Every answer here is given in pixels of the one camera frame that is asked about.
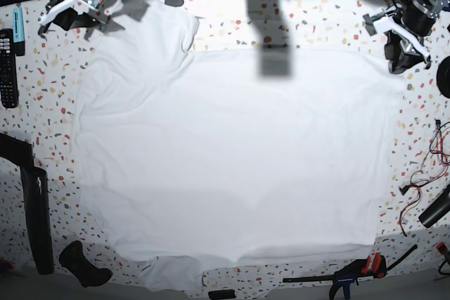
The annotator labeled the terrazzo pattern table cloth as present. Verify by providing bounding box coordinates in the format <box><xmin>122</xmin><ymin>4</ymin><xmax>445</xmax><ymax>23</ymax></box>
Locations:
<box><xmin>1</xmin><ymin>0</ymin><xmax>449</xmax><ymax>298</ymax></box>

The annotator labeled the black TV remote control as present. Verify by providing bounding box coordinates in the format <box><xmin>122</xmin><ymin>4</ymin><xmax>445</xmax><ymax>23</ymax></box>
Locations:
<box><xmin>0</xmin><ymin>29</ymin><xmax>19</xmax><ymax>109</ymax></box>

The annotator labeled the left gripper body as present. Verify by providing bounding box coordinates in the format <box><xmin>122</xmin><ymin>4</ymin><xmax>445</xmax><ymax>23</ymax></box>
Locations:
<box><xmin>372</xmin><ymin>0</ymin><xmax>436</xmax><ymax>68</ymax></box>

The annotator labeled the black round object right edge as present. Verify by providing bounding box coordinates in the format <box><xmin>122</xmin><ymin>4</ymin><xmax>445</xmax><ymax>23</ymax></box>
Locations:
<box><xmin>436</xmin><ymin>56</ymin><xmax>450</xmax><ymax>98</ymax></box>

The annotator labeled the small black box bottom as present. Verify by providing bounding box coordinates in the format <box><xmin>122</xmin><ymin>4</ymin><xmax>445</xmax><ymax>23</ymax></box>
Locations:
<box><xmin>208</xmin><ymin>289</ymin><xmax>236</xmax><ymax>300</ymax></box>

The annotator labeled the teal highlighter marker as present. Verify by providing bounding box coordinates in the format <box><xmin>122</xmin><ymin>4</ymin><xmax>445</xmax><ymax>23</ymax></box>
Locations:
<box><xmin>13</xmin><ymin>7</ymin><xmax>25</xmax><ymax>57</ymax></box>

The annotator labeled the black bar clamp left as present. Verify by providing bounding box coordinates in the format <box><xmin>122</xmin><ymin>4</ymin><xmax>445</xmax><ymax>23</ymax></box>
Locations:
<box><xmin>1</xmin><ymin>134</ymin><xmax>54</xmax><ymax>275</ymax></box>

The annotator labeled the red black wire bundle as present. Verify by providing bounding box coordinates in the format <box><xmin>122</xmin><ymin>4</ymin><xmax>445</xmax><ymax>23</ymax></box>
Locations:
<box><xmin>398</xmin><ymin>119</ymin><xmax>450</xmax><ymax>237</ymax></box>

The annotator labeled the white T-shirt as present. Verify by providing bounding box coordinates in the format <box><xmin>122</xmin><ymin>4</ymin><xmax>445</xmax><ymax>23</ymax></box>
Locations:
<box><xmin>72</xmin><ymin>0</ymin><xmax>406</xmax><ymax>291</ymax></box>

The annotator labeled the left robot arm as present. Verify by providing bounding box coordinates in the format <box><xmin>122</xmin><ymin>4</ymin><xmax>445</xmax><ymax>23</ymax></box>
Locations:
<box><xmin>364</xmin><ymin>0</ymin><xmax>449</xmax><ymax>74</ymax></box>

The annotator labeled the black cylinder right edge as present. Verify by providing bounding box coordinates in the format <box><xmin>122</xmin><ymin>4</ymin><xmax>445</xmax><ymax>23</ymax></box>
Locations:
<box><xmin>418</xmin><ymin>185</ymin><xmax>449</xmax><ymax>228</ymax></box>

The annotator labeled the orange clip right edge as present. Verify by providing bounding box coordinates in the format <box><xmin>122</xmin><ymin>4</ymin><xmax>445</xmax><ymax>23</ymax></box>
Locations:
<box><xmin>436</xmin><ymin>242</ymin><xmax>449</xmax><ymax>256</ymax></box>

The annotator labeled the black orange bar clamp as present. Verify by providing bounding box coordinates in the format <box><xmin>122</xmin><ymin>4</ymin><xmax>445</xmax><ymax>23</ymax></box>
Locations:
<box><xmin>283</xmin><ymin>244</ymin><xmax>418</xmax><ymax>300</ymax></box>

